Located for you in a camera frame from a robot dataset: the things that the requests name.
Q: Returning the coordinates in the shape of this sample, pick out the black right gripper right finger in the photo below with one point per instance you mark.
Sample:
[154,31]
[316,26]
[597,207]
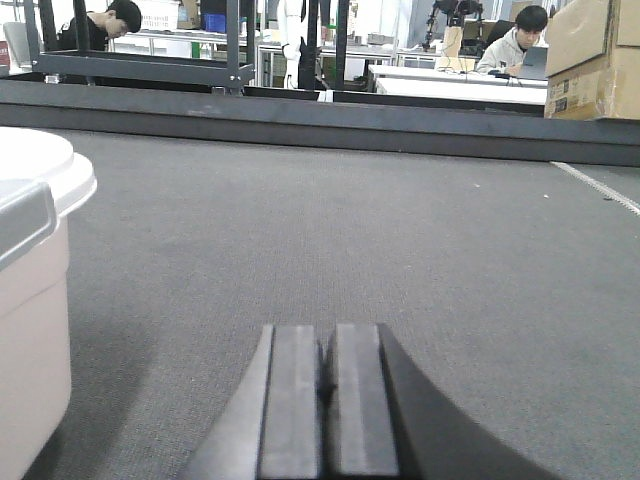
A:
[387,420]

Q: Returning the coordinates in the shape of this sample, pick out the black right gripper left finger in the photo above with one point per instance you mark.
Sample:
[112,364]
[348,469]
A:
[271,427]

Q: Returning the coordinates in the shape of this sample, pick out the white lidded plastic bin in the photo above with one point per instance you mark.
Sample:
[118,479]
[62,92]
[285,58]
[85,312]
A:
[43,180]

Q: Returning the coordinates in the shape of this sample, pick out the white long table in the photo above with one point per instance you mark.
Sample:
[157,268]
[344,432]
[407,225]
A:
[429,83]

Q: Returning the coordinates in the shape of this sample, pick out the grey laptop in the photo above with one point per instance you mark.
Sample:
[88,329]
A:
[534,64]

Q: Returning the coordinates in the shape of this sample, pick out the person in grey hoodie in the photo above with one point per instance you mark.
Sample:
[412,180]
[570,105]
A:
[506,54]

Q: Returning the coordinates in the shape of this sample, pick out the large cardboard box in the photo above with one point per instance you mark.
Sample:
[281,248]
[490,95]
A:
[593,61]

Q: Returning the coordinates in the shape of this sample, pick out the blue crate in background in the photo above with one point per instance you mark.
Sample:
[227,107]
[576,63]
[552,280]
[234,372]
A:
[214,22]

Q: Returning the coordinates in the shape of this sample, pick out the white humanoid robot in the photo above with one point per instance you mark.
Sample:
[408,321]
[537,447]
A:
[298,23]

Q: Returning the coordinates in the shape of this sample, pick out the person in black clothes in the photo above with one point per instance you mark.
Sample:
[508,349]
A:
[121,17]

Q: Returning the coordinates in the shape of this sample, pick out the black metal cart frame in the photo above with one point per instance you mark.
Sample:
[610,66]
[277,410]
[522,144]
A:
[230,75]

